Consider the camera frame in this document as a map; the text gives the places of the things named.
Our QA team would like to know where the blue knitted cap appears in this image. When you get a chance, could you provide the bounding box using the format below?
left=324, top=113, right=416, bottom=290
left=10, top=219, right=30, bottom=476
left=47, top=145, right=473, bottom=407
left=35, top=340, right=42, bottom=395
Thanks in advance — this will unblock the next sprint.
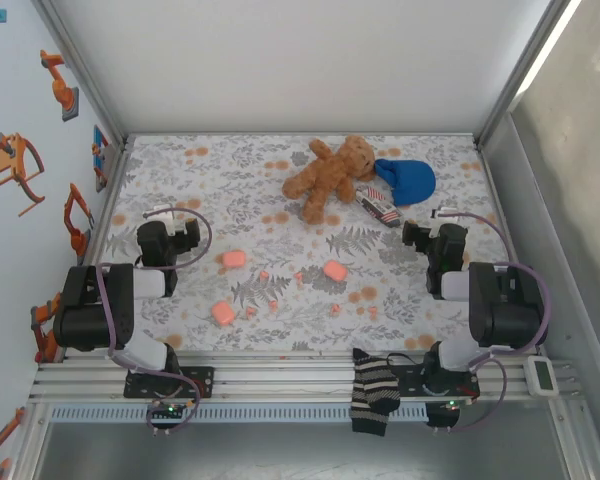
left=373, top=158, right=437, bottom=208

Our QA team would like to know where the red white striped packet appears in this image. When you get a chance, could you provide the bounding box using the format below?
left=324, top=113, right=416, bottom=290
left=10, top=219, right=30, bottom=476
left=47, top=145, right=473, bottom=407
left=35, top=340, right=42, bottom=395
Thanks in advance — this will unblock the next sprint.
left=355, top=183, right=405, bottom=229

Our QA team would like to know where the floral patterned table mat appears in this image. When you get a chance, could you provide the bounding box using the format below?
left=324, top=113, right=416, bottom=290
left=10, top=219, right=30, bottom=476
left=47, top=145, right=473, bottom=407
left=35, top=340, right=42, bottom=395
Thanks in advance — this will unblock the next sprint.
left=82, top=133, right=514, bottom=354

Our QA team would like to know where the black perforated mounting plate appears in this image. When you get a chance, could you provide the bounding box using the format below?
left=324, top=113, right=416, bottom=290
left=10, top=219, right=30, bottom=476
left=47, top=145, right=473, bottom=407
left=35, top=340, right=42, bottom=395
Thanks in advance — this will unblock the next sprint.
left=123, top=366, right=216, bottom=400
left=389, top=363, right=481, bottom=402

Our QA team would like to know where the brown teddy bear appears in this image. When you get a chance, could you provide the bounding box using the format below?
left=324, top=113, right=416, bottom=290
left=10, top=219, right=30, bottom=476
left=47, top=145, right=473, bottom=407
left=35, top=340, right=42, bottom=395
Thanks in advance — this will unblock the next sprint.
left=281, top=134, right=377, bottom=225

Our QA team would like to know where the white digital timer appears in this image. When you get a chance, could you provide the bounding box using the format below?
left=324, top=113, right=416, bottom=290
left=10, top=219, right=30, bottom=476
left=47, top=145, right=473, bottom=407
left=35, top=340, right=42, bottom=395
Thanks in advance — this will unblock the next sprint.
left=523, top=354, right=561, bottom=400

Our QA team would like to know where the black beige striped sock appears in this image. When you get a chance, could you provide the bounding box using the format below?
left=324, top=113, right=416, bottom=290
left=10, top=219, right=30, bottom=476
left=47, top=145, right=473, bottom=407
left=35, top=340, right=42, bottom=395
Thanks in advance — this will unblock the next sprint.
left=349, top=348, right=401, bottom=437

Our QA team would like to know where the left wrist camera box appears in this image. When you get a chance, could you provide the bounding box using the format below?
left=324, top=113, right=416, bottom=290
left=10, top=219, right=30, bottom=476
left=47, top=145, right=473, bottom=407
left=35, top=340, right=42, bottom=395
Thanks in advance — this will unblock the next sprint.
left=143, top=205, right=187, bottom=235

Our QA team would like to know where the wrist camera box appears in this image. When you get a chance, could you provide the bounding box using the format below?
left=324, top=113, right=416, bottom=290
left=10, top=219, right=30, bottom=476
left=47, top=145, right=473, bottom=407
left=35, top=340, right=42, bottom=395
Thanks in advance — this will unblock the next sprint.
left=143, top=205, right=187, bottom=235
left=431, top=207, right=461, bottom=236

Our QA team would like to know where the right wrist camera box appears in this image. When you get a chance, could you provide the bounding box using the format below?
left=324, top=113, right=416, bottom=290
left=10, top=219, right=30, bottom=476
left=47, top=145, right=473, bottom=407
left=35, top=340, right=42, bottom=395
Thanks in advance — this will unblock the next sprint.
left=431, top=207, right=461, bottom=236

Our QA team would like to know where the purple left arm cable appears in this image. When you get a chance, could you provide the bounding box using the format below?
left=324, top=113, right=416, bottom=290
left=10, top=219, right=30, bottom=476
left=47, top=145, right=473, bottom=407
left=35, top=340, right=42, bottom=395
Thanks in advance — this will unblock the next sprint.
left=95, top=207, right=214, bottom=436

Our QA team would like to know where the blue orange machine wall sticker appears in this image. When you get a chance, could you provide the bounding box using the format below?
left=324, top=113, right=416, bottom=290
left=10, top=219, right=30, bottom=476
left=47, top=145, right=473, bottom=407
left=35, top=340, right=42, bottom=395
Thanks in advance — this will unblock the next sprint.
left=90, top=124, right=112, bottom=194

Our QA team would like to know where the orange grey gripper wall sticker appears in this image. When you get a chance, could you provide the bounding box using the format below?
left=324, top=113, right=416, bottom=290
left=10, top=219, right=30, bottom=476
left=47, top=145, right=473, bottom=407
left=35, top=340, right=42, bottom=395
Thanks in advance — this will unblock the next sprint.
left=0, top=132, right=46, bottom=217

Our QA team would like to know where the thin aluminium frame rail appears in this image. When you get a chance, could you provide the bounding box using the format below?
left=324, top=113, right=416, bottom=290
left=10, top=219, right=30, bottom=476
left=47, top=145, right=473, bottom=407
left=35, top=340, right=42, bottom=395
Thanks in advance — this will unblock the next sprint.
left=124, top=130, right=481, bottom=142

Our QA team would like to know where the aluminium frame post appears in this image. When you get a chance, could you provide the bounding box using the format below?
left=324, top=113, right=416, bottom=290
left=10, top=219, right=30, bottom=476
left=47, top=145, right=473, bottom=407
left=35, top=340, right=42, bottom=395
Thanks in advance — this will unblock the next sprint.
left=547, top=397, right=600, bottom=480
left=474, top=0, right=581, bottom=146
left=32, top=0, right=129, bottom=146

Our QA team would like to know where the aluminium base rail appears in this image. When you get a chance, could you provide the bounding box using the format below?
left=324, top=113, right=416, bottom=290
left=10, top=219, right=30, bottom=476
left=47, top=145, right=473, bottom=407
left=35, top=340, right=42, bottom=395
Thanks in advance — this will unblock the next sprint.
left=28, top=349, right=584, bottom=404

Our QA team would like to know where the white slotted cable duct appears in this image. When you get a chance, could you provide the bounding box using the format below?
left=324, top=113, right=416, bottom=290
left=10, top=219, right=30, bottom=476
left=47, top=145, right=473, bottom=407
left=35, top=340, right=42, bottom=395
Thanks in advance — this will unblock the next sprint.
left=49, top=403, right=429, bottom=424

